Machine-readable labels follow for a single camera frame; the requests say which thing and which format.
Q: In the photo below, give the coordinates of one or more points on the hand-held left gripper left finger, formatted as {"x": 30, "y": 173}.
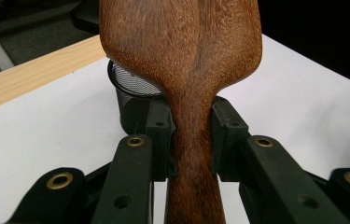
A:
{"x": 160, "y": 143}

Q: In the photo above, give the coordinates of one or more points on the black mesh pen holder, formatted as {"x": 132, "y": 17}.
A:
{"x": 129, "y": 81}

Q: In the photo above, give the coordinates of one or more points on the brown wooden spatula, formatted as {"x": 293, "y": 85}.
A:
{"x": 188, "y": 62}

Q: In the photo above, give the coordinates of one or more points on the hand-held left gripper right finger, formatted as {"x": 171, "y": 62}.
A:
{"x": 227, "y": 140}

